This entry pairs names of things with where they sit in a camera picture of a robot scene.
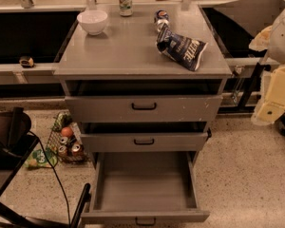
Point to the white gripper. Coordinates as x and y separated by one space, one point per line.
283 38

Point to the blue chip bag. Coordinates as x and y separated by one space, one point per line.
183 50

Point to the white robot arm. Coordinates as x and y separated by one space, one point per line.
275 50

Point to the grey middle drawer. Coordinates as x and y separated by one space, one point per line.
144 142

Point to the grey drawer cabinet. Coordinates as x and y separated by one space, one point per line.
124 61

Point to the grey top drawer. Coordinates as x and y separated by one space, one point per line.
143 109

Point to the grey open bottom drawer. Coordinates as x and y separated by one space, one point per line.
144 189

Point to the green chip bag in basket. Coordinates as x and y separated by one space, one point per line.
62 120

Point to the green snack bag on floor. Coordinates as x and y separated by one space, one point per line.
41 159

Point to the blue pepsi can lying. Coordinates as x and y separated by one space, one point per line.
161 18

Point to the green white soda can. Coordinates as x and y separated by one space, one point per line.
125 7

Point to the white bowl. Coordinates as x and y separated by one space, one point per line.
93 21

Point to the red soda can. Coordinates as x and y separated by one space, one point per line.
76 150

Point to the orange fruit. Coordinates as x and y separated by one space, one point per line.
67 132

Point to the silver soda can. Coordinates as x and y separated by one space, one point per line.
64 140

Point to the brown soda can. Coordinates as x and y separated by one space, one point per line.
62 151

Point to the yellow black tape measure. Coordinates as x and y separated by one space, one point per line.
26 62

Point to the black chair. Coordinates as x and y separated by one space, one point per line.
15 146

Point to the wire basket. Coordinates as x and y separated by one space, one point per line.
54 142

